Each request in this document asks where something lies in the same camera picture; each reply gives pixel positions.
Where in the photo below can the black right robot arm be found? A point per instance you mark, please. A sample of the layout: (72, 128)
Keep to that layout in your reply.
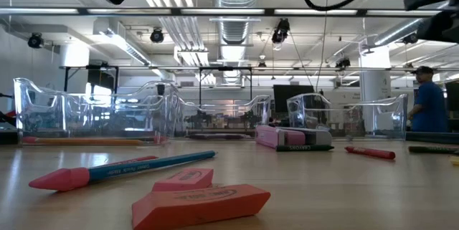
(441, 27)

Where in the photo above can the clear plastic bin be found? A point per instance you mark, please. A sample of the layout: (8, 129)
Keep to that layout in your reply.
(358, 119)
(118, 98)
(43, 115)
(222, 115)

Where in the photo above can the silver ventilation duct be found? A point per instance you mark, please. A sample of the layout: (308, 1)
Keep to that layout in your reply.
(235, 29)

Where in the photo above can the black overhead camera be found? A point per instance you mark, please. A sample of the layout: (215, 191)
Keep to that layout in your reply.
(281, 29)

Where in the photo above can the black monitor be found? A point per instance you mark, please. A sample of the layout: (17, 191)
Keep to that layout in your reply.
(292, 97)

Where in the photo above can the orange pencil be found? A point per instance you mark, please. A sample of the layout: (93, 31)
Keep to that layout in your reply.
(89, 142)

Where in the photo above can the person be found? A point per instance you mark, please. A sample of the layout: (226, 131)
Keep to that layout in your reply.
(428, 104)

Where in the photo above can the green crayon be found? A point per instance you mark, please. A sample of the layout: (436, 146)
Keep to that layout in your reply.
(434, 149)
(305, 148)

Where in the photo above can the pink rubber eraser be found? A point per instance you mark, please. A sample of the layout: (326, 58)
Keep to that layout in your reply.
(193, 206)
(183, 179)

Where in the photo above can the red crayon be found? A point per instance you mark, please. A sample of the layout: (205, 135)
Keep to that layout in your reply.
(373, 153)
(147, 158)

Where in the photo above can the blue pencil pink eraser cap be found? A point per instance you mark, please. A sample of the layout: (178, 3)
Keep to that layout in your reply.
(143, 165)

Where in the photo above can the white column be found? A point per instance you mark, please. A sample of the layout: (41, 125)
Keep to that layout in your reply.
(376, 79)

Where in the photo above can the black background frame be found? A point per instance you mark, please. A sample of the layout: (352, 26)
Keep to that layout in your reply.
(91, 67)

